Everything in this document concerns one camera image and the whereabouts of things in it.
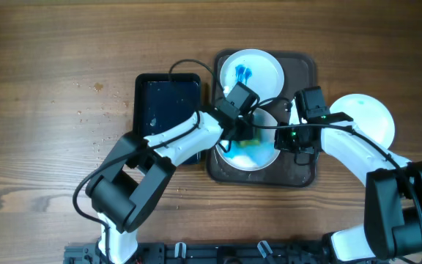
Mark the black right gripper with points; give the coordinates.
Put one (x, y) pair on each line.
(281, 142)

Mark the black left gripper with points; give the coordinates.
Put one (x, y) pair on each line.
(247, 131)

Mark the green and yellow sponge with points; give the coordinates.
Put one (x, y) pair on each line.
(251, 142)

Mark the white plate with blue water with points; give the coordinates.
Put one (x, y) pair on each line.
(250, 158)

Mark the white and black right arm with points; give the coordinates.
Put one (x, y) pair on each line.
(392, 225)

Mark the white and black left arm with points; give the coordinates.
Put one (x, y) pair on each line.
(126, 187)

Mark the brown serving tray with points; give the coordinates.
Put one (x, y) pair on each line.
(287, 170)

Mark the black water tray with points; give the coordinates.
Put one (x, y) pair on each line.
(163, 101)

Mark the white plate with blue streaks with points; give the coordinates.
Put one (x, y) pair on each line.
(257, 69)

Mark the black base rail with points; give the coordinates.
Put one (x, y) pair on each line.
(303, 252)

